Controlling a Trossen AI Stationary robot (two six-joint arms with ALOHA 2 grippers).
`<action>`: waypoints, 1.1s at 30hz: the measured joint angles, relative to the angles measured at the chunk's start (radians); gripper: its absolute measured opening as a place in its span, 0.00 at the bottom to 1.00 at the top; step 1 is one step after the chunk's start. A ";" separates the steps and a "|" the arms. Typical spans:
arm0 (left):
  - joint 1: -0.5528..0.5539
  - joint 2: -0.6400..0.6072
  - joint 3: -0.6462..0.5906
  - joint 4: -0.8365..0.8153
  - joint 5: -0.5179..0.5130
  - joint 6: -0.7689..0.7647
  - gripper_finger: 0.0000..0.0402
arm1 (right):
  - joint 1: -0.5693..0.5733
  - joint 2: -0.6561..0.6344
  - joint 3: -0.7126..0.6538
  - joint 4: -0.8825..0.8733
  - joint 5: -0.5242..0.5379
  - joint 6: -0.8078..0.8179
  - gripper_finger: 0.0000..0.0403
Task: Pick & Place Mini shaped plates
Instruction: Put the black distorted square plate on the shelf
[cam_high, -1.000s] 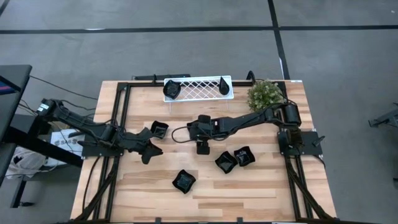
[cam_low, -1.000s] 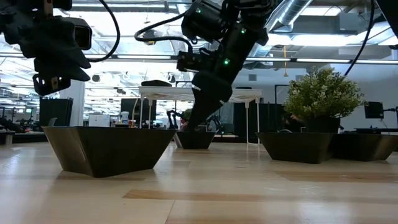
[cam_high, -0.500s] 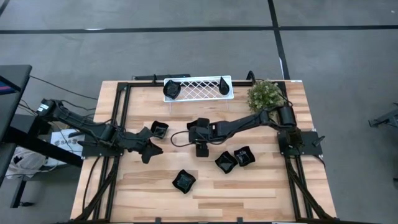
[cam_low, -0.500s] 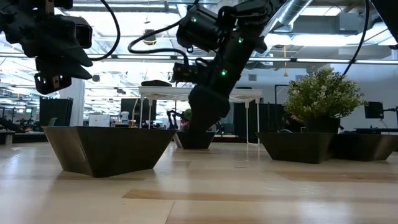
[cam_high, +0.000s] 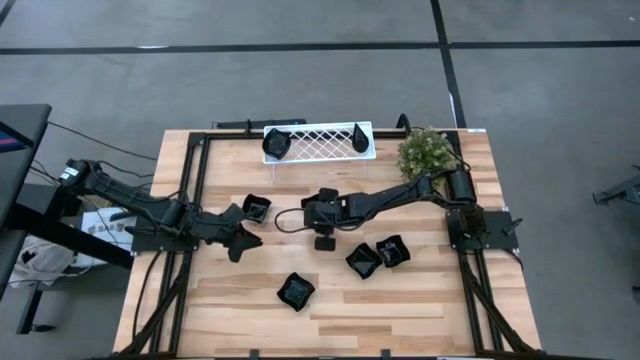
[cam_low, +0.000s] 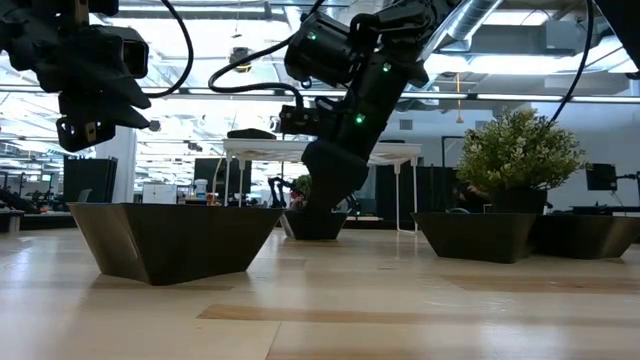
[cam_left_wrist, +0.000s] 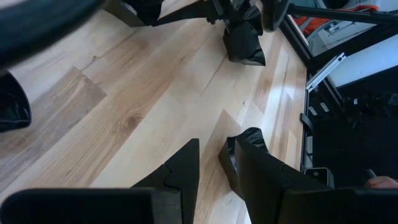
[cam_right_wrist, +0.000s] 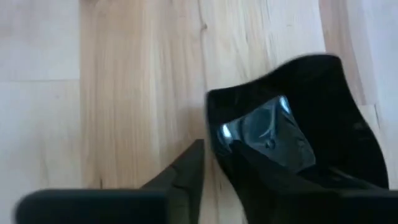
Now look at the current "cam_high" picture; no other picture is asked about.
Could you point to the black side desk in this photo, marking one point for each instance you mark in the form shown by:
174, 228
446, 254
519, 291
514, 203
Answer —
22, 130

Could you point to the artificial plant in black pot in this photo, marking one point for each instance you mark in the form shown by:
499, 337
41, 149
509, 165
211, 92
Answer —
425, 155

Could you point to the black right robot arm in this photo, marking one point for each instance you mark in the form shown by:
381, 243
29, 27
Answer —
390, 197

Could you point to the black square mini plate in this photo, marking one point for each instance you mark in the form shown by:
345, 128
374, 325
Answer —
364, 261
393, 251
257, 208
296, 291

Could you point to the white cardboard box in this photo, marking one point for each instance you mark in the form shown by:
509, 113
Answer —
100, 227

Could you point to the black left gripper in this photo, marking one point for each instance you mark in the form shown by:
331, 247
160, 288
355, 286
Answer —
215, 230

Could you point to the black aluminium table frame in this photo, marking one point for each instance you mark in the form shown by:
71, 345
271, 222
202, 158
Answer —
197, 137

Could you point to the black table edge clamp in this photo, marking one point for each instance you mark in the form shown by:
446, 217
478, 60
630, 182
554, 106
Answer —
254, 354
385, 354

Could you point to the white plastic bag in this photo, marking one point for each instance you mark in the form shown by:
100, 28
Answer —
40, 260

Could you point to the black stand base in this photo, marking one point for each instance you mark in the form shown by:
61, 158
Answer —
622, 190

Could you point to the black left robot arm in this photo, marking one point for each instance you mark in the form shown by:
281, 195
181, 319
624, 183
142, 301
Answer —
125, 192

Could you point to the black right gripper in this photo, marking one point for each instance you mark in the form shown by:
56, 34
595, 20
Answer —
325, 215

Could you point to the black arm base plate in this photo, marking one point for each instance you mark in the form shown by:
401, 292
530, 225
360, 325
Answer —
500, 225
150, 244

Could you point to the black leaf-shaped mini plate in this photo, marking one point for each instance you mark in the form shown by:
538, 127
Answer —
276, 144

